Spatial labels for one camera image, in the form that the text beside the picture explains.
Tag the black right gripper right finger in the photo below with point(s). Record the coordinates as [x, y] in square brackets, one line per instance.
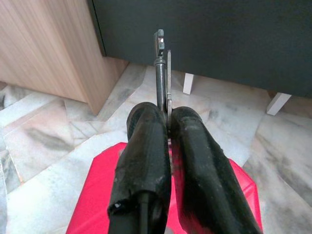
[202, 170]

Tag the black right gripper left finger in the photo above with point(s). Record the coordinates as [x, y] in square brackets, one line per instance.
[146, 158]

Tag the metal key bunch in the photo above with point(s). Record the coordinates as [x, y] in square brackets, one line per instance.
[160, 73]

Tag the red stool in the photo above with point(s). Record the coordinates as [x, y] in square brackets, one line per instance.
[97, 195]

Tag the white cabinet foot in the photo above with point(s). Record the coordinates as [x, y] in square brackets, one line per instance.
[188, 83]
[278, 103]

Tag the dark grey cabinet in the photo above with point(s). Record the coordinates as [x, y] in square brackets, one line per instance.
[207, 36]

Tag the light wooden cabinet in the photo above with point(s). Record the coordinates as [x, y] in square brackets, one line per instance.
[48, 48]

